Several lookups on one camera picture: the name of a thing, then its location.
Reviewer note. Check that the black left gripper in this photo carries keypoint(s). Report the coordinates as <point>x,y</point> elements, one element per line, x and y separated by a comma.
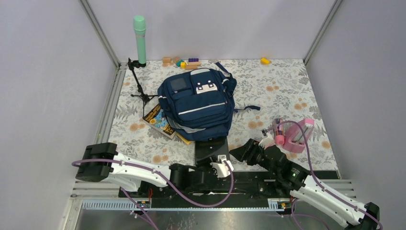
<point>207,161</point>

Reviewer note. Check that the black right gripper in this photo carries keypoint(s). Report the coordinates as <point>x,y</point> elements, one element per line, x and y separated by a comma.
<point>246,153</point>

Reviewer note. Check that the black notebook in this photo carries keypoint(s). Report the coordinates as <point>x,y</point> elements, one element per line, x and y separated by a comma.
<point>206,152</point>

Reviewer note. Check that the navy blue student backpack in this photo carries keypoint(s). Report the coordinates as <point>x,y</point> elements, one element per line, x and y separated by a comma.
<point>199,104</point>

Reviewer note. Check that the colourful treehouse storey book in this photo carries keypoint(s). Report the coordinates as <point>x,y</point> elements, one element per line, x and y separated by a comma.
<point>157,120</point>

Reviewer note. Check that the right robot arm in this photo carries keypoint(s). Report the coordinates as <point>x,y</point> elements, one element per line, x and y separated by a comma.
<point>302,184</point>

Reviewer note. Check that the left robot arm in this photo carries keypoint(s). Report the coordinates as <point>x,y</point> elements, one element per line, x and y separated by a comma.
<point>102,162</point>

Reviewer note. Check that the yellow book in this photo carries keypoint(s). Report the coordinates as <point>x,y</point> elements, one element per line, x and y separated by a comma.
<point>183,139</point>

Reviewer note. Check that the pink box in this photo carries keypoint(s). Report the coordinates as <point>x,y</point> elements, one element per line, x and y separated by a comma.
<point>295,139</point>

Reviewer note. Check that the yellow block far right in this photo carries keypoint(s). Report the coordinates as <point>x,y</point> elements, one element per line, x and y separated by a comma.
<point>265,61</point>

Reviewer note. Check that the black tripod stand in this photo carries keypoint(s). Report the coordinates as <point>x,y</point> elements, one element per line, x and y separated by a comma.
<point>146,98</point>

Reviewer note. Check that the long wooden block rear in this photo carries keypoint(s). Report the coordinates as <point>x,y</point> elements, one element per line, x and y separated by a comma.
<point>197,63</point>

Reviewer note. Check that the long wooden block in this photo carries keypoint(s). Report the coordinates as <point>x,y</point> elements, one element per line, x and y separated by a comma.
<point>190,67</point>
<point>197,63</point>

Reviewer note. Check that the long wooden block front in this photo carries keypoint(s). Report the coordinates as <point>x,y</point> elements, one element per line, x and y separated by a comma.
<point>190,67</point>

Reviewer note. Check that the teal toy block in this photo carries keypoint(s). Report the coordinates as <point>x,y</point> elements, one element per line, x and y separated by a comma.
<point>179,63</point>

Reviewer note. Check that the brown wooden block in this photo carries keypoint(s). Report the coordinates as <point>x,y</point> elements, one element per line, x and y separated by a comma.
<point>175,60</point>

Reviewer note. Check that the light wooden cube block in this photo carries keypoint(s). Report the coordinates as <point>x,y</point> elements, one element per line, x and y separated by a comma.
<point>166,60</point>

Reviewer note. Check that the green microphone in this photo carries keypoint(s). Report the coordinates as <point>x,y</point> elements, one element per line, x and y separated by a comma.
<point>139,26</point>

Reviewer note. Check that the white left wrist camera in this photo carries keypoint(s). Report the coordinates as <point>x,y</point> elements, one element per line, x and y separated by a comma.
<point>222,166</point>

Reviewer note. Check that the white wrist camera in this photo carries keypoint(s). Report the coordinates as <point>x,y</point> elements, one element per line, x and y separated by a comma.
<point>222,166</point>
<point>268,139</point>

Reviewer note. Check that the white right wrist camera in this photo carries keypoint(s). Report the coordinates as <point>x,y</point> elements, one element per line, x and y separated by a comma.
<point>268,139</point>

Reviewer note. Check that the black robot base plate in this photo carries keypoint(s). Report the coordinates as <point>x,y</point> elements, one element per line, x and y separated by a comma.
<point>248,184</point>

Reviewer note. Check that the slotted metal cable rail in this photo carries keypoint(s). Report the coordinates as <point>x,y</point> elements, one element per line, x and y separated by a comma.
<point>233,203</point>

